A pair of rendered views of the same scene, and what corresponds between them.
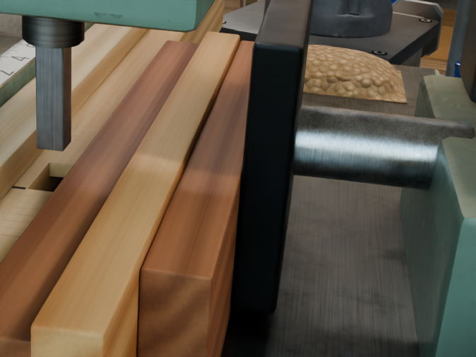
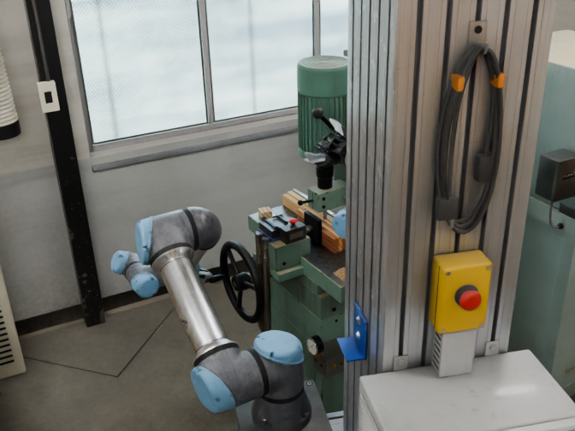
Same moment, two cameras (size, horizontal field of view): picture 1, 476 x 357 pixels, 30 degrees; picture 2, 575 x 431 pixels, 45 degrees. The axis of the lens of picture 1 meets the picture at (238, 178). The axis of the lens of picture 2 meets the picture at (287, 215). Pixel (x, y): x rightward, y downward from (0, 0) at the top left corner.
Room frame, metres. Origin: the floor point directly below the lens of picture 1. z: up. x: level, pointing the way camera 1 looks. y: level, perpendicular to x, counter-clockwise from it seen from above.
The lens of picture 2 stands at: (1.97, -1.29, 2.06)
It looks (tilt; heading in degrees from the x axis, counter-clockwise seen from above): 27 degrees down; 145
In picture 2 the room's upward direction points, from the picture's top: 2 degrees counter-clockwise
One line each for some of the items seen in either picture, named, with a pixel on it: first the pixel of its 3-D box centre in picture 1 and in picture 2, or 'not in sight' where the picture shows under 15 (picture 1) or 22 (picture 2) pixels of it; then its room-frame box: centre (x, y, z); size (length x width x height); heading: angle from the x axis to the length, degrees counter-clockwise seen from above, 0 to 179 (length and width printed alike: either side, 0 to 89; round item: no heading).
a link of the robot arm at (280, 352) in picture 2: not in sight; (276, 362); (0.85, -0.55, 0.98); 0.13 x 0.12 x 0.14; 84
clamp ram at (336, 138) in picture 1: (360, 146); (305, 229); (0.29, -0.04, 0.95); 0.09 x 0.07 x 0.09; 176
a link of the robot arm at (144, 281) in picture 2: not in sight; (147, 278); (0.20, -0.59, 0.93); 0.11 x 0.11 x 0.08; 84
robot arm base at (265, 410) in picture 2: not in sight; (281, 398); (0.85, -0.54, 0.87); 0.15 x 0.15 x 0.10
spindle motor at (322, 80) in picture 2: not in sight; (324, 109); (0.27, 0.06, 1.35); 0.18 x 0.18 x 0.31
